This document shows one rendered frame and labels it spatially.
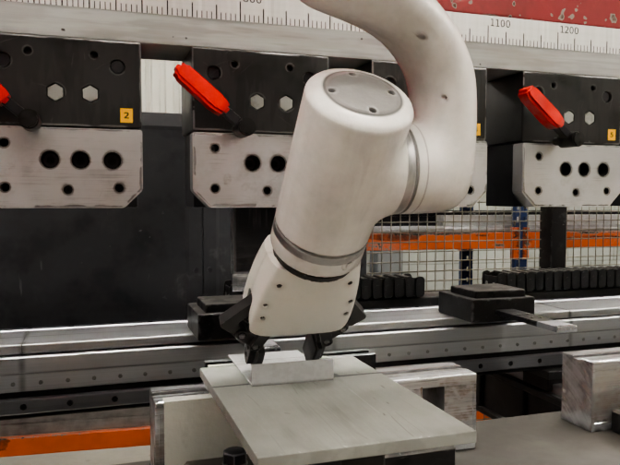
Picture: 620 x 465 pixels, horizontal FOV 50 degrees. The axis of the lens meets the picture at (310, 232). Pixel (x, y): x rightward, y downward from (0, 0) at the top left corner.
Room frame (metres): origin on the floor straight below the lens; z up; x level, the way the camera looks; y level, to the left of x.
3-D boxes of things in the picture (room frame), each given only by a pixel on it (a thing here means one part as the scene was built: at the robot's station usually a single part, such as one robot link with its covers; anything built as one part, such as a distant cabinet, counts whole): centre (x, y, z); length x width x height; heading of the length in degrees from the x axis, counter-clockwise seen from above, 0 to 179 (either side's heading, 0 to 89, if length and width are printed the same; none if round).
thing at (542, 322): (1.05, -0.32, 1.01); 0.26 x 0.12 x 0.05; 18
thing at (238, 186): (0.74, 0.06, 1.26); 0.15 x 0.09 x 0.17; 108
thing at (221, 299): (0.91, 0.09, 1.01); 0.26 x 0.12 x 0.05; 18
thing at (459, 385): (0.77, -0.01, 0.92); 0.39 x 0.06 x 0.10; 108
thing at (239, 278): (0.75, 0.04, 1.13); 0.10 x 0.02 x 0.10; 108
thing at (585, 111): (0.87, -0.32, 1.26); 0.15 x 0.09 x 0.17; 108
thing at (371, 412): (0.61, -0.01, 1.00); 0.26 x 0.18 x 0.01; 18
